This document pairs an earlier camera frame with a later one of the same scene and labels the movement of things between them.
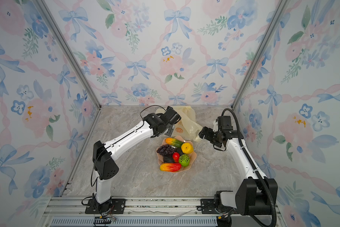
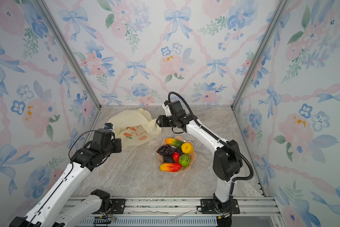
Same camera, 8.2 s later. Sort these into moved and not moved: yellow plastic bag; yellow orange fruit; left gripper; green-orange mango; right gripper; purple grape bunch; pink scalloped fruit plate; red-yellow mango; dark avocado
Moved: left gripper; right gripper; yellow plastic bag
Not moved: yellow orange fruit; red-yellow mango; pink scalloped fruit plate; dark avocado; purple grape bunch; green-orange mango
